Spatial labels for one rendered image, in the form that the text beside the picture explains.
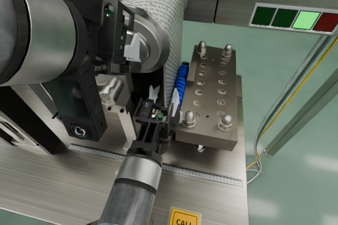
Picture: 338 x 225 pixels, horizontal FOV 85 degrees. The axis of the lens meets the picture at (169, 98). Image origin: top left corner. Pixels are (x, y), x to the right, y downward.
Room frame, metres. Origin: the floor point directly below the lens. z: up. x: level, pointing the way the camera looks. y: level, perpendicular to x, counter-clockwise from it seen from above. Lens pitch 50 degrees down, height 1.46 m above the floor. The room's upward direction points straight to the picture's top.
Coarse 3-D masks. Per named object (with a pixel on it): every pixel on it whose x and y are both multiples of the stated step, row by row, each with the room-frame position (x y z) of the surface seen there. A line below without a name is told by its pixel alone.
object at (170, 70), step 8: (176, 40) 0.43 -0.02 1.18; (176, 48) 0.44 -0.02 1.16; (176, 56) 0.44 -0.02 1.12; (168, 64) 0.34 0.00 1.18; (176, 64) 0.45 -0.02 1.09; (168, 72) 0.34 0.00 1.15; (176, 72) 0.45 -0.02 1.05; (168, 80) 0.34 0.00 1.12; (168, 88) 0.34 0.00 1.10; (168, 96) 0.34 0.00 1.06; (168, 104) 0.34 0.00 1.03
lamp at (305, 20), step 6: (300, 12) 0.54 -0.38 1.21; (306, 12) 0.54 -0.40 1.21; (312, 12) 0.53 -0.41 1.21; (300, 18) 0.54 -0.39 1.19; (306, 18) 0.53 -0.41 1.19; (312, 18) 0.53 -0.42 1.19; (294, 24) 0.54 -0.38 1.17; (300, 24) 0.54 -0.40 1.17; (306, 24) 0.53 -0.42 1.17; (312, 24) 0.53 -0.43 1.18
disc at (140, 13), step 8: (112, 8) 0.32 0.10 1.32; (128, 8) 0.31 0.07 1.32; (136, 8) 0.31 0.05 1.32; (136, 16) 0.31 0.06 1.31; (144, 16) 0.31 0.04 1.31; (152, 16) 0.31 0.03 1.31; (152, 24) 0.30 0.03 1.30; (160, 24) 0.30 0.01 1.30; (160, 32) 0.30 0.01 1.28; (160, 40) 0.30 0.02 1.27; (168, 40) 0.30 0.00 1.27; (168, 48) 0.30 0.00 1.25; (160, 56) 0.30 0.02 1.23; (160, 64) 0.30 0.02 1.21; (144, 72) 0.31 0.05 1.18
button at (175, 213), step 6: (174, 210) 0.08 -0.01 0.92; (180, 210) 0.08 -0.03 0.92; (174, 216) 0.07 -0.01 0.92; (180, 216) 0.07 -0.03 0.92; (186, 216) 0.07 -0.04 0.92; (192, 216) 0.07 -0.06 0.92; (198, 216) 0.07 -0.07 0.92; (174, 222) 0.06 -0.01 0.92; (180, 222) 0.06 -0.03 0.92; (186, 222) 0.06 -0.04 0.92; (192, 222) 0.06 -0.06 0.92; (198, 222) 0.06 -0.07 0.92
